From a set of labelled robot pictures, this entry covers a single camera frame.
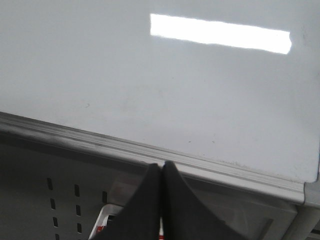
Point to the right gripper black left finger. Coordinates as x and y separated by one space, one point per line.
150 186

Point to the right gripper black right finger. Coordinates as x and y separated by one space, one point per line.
184 216

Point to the white marker tray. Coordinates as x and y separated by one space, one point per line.
138 220

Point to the white whiteboard with frame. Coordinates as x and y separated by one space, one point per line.
227 89

